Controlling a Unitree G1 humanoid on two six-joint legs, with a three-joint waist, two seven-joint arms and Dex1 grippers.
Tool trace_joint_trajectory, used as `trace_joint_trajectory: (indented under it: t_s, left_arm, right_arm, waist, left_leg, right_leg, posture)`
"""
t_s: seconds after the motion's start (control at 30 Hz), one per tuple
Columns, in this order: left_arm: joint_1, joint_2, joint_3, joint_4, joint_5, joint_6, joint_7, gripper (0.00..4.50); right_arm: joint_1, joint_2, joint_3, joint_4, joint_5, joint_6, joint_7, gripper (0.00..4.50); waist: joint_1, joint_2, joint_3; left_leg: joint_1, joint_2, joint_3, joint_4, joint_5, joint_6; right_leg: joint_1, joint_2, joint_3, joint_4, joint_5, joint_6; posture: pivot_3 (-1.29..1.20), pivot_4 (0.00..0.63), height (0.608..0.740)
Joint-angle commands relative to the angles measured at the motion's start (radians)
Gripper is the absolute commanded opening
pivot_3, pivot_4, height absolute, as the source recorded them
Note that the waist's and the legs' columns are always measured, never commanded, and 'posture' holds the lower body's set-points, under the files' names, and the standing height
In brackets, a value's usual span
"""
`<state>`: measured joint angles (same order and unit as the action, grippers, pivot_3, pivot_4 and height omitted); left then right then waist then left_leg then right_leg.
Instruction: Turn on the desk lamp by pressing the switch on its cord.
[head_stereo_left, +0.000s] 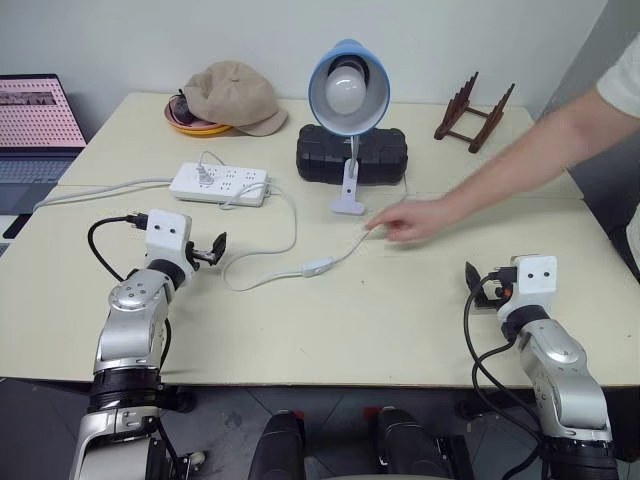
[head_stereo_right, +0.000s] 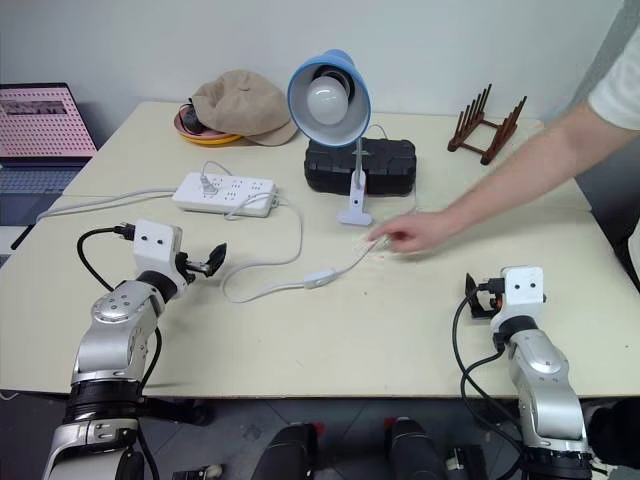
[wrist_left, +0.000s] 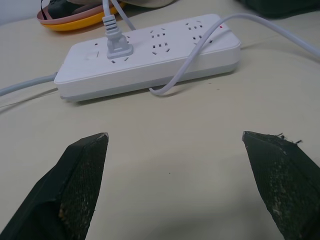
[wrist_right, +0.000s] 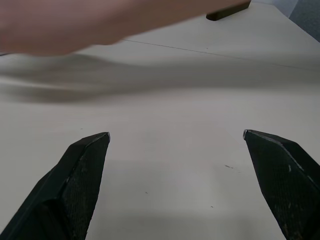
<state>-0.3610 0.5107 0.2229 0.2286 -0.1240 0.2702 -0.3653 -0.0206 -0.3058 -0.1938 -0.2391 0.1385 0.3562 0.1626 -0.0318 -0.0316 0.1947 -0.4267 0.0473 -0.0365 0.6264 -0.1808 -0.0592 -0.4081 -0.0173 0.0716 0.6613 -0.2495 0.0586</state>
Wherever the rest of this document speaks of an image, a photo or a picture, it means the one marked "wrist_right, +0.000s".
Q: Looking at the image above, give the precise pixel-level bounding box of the dark brown object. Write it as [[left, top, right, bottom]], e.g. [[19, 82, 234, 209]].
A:
[[205, 0, 252, 22]]

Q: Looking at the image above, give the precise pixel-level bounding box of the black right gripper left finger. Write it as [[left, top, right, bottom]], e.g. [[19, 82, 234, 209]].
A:
[[0, 131, 112, 240]]

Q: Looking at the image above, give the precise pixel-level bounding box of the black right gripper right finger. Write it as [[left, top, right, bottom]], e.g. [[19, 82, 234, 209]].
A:
[[242, 129, 320, 240]]

